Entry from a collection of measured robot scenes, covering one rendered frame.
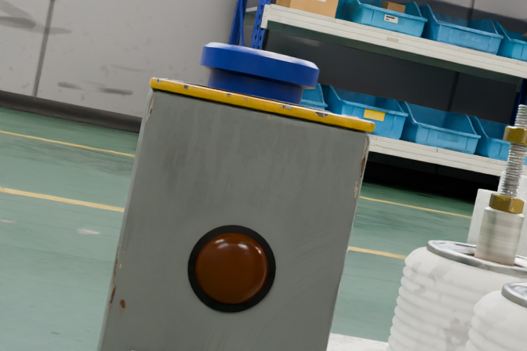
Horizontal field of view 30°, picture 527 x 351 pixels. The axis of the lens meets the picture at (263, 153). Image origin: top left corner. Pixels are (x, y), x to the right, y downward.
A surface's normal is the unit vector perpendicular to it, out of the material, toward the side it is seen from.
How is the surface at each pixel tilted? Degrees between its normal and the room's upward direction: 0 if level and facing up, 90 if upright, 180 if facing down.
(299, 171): 90
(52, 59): 90
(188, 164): 90
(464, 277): 58
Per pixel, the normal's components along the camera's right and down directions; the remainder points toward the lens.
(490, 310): -0.70, -0.69
